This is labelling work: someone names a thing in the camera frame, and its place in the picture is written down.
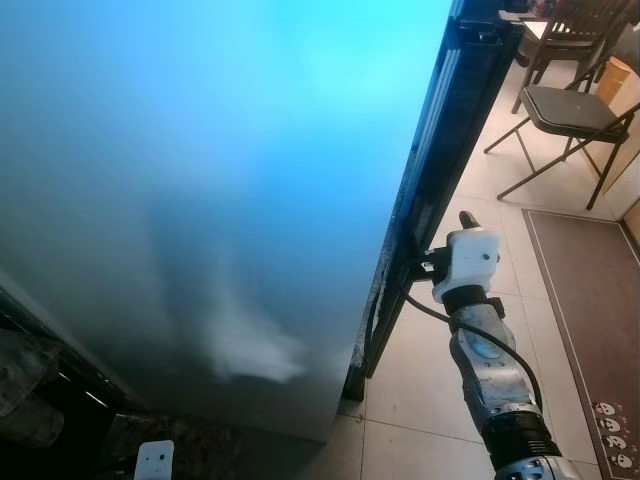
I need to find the brown wooden chair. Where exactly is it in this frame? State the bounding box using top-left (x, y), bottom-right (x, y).
top-left (512, 0), bottom-right (633, 86)

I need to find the light wooden cabinet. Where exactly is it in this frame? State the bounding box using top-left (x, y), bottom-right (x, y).
top-left (595, 55), bottom-right (640, 241)

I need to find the silver fridge cabinet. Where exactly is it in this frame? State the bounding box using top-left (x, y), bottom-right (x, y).
top-left (0, 0), bottom-right (456, 441)

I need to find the brown floor mat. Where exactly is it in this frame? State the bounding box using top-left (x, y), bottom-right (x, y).
top-left (522, 208), bottom-right (640, 480)

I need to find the dark granite counter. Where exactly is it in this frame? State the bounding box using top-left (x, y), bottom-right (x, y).
top-left (0, 275), bottom-right (336, 480)

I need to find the grey metal folding chair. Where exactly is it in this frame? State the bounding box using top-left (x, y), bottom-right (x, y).
top-left (485, 60), bottom-right (640, 211)

